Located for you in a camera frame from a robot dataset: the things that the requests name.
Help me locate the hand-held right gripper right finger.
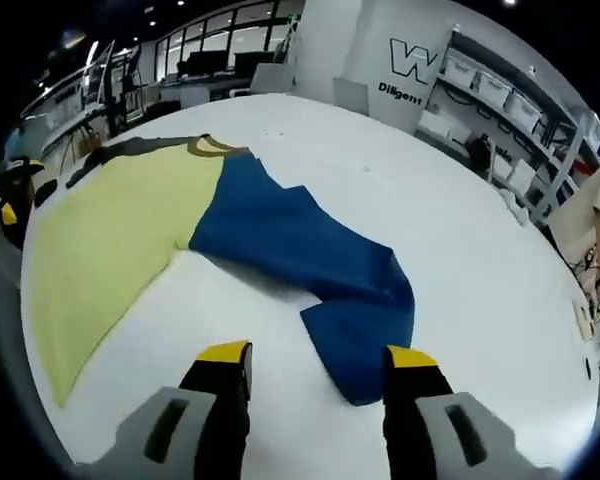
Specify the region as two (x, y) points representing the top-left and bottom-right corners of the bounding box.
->
(382, 344), (561, 480)

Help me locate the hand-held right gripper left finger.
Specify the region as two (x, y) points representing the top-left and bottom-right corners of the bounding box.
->
(79, 340), (255, 480)

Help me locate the yellow blue grey garment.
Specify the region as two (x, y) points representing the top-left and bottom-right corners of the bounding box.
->
(24, 133), (416, 409)

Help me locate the white cloth heap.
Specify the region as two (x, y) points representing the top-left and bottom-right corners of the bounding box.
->
(499, 187), (531, 226)

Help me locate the black bag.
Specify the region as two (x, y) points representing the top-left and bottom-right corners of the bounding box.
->
(467, 134), (496, 169)

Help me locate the grey metal shelving unit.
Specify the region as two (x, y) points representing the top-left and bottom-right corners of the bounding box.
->
(419, 29), (600, 221)

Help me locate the white storage bin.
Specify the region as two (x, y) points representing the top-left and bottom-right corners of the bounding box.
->
(447, 54), (476, 86)
(479, 74), (511, 106)
(507, 92), (541, 129)

